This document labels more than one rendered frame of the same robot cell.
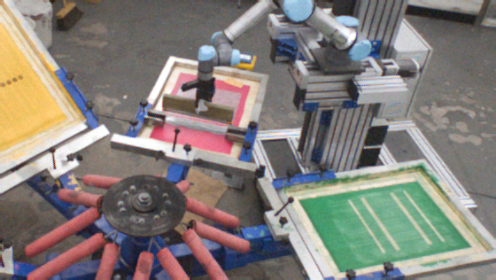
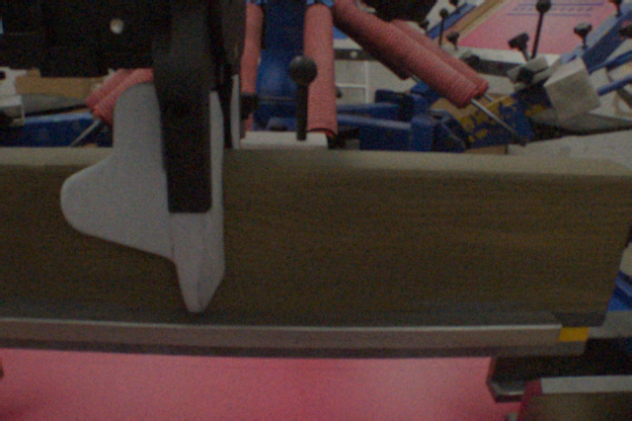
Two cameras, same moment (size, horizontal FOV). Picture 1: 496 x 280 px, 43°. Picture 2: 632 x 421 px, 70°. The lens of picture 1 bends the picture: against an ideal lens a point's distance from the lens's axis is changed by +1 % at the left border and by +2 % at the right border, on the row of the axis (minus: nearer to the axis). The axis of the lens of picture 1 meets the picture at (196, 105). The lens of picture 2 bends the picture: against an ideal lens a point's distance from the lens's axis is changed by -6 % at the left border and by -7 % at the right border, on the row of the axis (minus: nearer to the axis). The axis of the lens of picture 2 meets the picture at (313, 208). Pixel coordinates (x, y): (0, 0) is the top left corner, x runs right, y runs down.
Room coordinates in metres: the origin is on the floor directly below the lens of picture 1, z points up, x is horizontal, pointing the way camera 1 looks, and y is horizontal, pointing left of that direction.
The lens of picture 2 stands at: (2.57, -0.01, 1.19)
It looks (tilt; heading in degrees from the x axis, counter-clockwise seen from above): 21 degrees down; 168
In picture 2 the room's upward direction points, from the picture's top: 2 degrees clockwise
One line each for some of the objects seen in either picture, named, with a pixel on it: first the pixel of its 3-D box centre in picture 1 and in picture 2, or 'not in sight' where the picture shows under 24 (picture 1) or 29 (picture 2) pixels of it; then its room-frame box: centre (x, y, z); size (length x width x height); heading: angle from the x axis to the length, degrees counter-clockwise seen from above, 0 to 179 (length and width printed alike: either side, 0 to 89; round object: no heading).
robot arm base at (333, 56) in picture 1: (339, 50); not in sight; (2.69, -0.70, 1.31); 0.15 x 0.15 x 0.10
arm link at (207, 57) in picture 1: (206, 58); not in sight; (2.37, -0.03, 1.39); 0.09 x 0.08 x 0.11; 105
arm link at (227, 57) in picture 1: (226, 56); not in sight; (2.42, -0.12, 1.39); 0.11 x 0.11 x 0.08; 15
